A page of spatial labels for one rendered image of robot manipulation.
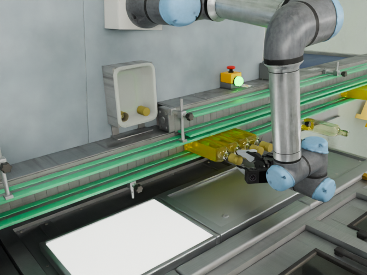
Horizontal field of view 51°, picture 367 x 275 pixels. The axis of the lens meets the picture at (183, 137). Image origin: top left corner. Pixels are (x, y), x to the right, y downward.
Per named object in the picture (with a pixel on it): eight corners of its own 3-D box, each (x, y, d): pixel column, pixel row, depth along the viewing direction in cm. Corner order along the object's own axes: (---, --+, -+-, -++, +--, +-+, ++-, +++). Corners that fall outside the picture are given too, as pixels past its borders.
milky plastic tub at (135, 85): (107, 124, 148) (119, 129, 141) (101, 65, 140) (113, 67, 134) (146, 114, 158) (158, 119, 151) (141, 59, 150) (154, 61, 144)
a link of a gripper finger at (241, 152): (245, 148, 143) (264, 160, 137) (234, 152, 139) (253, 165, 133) (247, 141, 141) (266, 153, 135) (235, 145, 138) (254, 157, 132)
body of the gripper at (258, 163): (267, 170, 139) (295, 181, 130) (251, 178, 134) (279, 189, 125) (268, 150, 137) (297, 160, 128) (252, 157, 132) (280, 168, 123)
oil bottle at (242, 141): (205, 142, 166) (242, 155, 150) (205, 129, 164) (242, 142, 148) (214, 138, 169) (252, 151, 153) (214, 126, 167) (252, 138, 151)
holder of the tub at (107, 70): (109, 136, 150) (119, 141, 144) (101, 65, 141) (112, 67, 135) (146, 126, 160) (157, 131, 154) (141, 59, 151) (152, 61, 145)
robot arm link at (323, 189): (338, 173, 115) (337, 197, 119) (306, 162, 123) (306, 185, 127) (323, 184, 111) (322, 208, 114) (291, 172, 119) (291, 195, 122)
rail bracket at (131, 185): (116, 192, 143) (136, 205, 133) (114, 175, 141) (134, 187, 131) (125, 188, 145) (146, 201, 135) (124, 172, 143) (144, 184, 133)
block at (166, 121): (157, 129, 156) (168, 133, 151) (156, 107, 153) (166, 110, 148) (165, 127, 158) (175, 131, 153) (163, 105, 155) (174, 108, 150)
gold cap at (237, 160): (227, 163, 142) (236, 167, 138) (227, 154, 140) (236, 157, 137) (234, 160, 144) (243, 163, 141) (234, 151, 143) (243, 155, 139)
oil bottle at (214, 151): (184, 149, 159) (220, 165, 143) (183, 137, 157) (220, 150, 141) (194, 145, 162) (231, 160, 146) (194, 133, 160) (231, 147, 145)
